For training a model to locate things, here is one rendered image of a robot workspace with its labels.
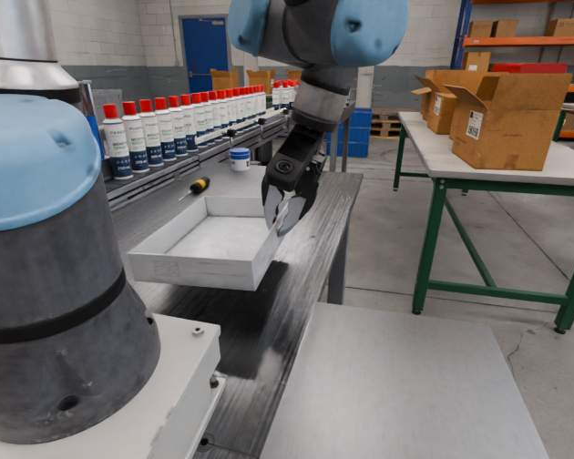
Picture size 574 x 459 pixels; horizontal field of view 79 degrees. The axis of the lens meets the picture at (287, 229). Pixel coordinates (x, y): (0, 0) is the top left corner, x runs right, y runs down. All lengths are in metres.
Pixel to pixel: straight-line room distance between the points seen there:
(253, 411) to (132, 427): 0.15
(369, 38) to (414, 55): 7.59
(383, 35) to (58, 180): 0.28
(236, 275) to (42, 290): 0.29
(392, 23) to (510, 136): 1.40
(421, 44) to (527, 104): 6.31
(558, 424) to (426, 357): 1.26
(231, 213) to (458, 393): 0.53
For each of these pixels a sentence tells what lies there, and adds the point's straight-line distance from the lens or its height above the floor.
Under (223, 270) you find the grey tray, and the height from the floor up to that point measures 0.91.
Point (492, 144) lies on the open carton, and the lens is 1.71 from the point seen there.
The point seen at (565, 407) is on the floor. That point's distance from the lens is 1.83.
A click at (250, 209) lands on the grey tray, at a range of 0.76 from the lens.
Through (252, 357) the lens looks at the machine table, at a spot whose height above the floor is 0.83.
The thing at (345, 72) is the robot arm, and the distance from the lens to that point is 0.53.
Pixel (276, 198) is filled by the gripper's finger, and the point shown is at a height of 0.98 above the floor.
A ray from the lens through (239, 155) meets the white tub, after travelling 1.30.
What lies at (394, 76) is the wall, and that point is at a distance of 7.91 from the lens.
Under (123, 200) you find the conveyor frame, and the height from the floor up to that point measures 0.84.
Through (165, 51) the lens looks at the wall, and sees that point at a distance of 9.11.
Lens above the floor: 1.18
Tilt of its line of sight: 25 degrees down
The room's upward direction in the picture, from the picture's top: straight up
